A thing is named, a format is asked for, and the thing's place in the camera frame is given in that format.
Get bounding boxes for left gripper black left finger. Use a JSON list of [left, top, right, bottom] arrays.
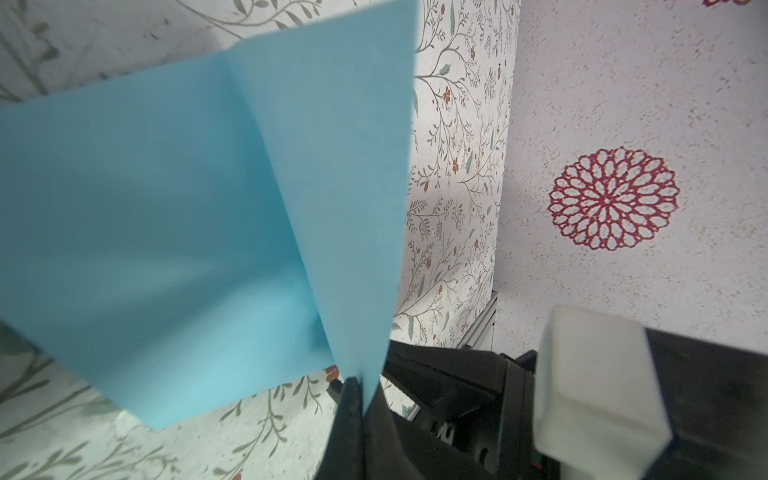
[[315, 377, 365, 480]]

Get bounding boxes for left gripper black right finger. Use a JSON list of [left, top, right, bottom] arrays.
[[363, 387, 439, 480]]

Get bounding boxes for light blue paper sheet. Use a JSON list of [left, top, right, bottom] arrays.
[[1, 1, 418, 428]]

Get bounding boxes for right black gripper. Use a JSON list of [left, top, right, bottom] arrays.
[[326, 338, 768, 480]]

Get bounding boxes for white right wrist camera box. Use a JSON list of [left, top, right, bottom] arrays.
[[533, 306, 672, 479]]

